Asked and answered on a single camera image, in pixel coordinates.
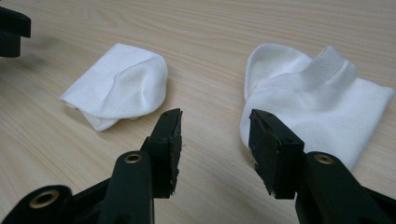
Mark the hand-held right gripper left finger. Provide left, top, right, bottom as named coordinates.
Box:
left=97, top=107, right=184, bottom=224

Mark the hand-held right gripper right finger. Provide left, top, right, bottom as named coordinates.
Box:
left=247, top=108, right=390, bottom=224

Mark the white ankle sock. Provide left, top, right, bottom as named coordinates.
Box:
left=239, top=43, right=396, bottom=172
left=59, top=42, right=169, bottom=133

